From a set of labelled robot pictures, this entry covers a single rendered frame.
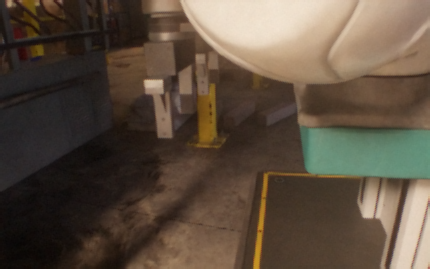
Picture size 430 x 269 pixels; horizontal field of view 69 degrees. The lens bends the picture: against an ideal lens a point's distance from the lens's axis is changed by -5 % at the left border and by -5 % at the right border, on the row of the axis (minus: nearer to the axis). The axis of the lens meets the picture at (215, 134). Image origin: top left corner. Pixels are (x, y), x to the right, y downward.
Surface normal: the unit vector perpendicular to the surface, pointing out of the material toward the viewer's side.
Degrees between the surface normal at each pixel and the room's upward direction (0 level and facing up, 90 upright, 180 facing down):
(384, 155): 90
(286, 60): 148
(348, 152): 90
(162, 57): 90
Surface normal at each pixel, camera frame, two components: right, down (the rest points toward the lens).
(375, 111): -0.19, -0.16
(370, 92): -0.36, 0.25
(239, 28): -0.54, 0.35
